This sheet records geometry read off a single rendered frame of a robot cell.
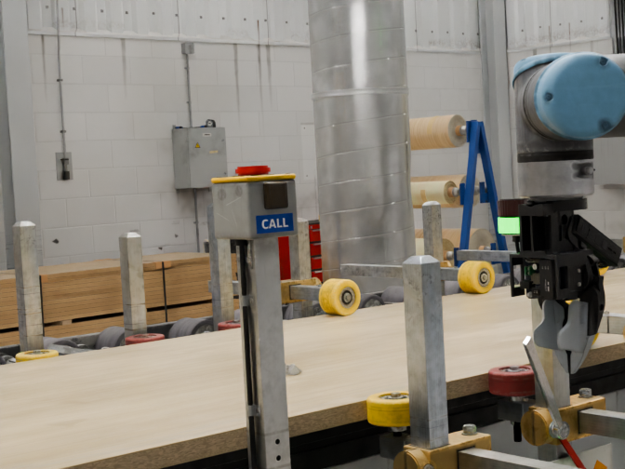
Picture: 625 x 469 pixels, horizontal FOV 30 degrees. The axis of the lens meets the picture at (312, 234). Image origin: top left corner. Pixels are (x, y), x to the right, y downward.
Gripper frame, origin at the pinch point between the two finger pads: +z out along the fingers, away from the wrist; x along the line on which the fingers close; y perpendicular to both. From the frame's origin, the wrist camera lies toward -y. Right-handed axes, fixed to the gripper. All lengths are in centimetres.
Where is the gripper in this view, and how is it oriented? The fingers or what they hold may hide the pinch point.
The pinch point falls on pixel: (574, 361)
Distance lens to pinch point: 146.8
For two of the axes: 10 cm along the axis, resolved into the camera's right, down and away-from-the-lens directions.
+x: 6.5, 0.1, -7.6
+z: 0.5, 10.0, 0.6
